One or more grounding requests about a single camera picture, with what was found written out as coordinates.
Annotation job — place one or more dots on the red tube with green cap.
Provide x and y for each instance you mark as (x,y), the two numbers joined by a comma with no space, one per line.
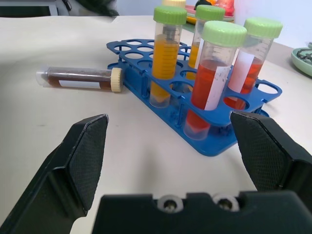
(212,80)
(251,61)

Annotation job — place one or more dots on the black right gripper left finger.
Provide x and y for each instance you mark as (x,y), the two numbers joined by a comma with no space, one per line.
(61,168)

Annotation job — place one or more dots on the yellow tube with green cap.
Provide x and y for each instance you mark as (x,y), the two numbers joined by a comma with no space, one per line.
(165,58)
(198,41)

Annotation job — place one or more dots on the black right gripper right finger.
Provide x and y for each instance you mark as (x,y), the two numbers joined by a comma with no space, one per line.
(270,151)

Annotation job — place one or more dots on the dark object behind table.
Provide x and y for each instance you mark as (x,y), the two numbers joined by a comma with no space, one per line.
(97,7)

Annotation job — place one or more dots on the brown tube with cream cap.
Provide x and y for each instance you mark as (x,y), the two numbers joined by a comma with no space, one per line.
(80,79)

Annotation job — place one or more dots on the red and orange objects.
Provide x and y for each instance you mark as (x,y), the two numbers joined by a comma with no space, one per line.
(217,5)

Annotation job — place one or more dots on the blue test tube rack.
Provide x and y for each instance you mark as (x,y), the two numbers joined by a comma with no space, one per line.
(185,97)

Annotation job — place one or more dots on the green plate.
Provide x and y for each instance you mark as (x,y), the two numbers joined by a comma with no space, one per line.
(302,61)

